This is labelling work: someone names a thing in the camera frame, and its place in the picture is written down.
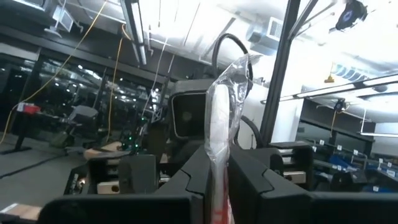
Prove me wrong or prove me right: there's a long ceiling light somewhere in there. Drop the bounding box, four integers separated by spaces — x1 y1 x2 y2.
357 130 398 139
119 0 149 66

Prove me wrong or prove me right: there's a small red box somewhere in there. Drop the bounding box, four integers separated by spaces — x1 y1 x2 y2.
17 102 42 115

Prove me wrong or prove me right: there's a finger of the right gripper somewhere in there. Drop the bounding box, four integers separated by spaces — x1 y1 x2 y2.
269 141 314 190
118 154 157 194

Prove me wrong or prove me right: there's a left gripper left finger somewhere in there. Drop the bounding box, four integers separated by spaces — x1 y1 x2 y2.
154 145 213 224

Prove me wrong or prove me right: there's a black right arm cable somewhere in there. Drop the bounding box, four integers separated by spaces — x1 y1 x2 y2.
211 32 265 149

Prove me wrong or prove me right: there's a black overhead camera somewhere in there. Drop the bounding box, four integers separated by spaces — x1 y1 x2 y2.
329 0 368 32

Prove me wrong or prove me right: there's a grey office chair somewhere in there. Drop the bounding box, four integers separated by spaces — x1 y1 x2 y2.
49 104 100 150

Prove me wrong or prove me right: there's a metal air duct vent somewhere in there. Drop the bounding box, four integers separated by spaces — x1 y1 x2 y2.
247 16 285 57

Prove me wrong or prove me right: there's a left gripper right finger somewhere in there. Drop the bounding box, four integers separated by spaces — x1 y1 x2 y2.
228 145 312 224

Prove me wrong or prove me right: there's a ceiling air unit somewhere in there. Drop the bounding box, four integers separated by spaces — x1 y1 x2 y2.
0 0 85 40

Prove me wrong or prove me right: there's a hanging yellow cable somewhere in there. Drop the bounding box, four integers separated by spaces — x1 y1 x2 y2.
105 24 131 144
0 0 108 146

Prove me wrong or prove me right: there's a black standing table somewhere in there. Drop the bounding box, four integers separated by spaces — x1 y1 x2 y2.
0 110 41 156

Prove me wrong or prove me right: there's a shelf with blue bins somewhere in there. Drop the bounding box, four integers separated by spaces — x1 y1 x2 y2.
298 99 398 194

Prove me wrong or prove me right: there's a red toothbrush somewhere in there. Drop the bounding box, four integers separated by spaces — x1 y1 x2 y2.
203 53 264 224

